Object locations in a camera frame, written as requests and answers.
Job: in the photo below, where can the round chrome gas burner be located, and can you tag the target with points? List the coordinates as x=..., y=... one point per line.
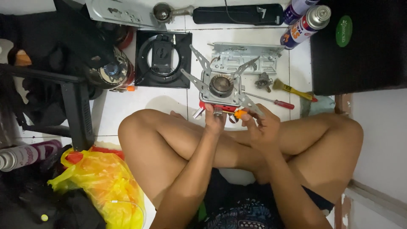
x=111, y=71

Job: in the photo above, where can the small metal gas valve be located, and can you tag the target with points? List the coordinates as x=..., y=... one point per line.
x=263, y=82

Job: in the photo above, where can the person's left hand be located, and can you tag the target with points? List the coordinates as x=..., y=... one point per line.
x=214, y=124

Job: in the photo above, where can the black case with green sticker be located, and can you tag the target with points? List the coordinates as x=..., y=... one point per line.
x=365, y=54

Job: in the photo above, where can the black metal frame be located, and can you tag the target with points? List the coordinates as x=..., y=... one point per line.
x=78, y=111

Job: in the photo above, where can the teal cloth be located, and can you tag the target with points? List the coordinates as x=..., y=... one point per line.
x=321, y=106

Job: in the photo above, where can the silver sheet metal panel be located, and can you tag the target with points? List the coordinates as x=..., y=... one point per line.
x=120, y=12

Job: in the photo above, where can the person's left leg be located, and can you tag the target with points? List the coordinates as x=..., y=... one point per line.
x=149, y=143

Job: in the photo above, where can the person's leg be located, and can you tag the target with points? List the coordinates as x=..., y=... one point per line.
x=327, y=149
x=149, y=143

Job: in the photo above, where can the silver metal bracket plate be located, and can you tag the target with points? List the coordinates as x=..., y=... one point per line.
x=235, y=57

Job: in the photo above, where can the person's right hand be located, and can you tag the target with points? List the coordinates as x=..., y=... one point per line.
x=267, y=133

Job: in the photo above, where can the black square stove top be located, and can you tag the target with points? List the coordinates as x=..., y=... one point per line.
x=143, y=76

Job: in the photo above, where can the purple white spray can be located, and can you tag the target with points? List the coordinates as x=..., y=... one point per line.
x=28, y=155

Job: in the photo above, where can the black fabric pouch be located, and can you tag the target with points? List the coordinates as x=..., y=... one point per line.
x=216, y=15

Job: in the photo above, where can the blue white gas canister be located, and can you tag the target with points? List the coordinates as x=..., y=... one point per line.
x=297, y=9

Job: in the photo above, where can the person's right leg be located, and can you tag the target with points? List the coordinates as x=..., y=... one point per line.
x=327, y=149

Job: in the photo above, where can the gas canister with silver cap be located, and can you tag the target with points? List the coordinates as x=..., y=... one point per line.
x=303, y=28

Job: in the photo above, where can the silver camping stove red base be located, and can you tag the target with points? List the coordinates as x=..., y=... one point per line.
x=221, y=86

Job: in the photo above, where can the person's dark patterned shorts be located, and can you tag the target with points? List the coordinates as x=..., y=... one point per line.
x=235, y=206

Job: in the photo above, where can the heap of black bags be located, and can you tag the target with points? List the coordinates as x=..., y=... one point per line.
x=31, y=203

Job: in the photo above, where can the yellow plastic bag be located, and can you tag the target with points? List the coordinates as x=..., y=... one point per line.
x=101, y=184

